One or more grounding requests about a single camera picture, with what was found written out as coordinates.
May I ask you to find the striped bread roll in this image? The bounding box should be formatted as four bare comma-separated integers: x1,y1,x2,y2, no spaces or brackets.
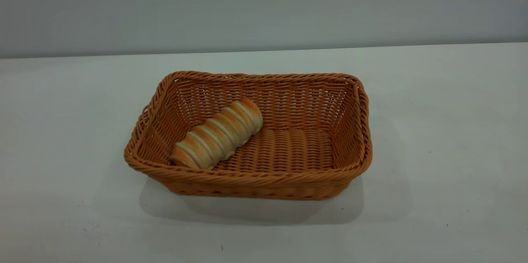
168,97,264,171

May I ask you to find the orange woven wicker basket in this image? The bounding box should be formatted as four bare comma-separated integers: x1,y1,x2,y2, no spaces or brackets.
123,70,373,201

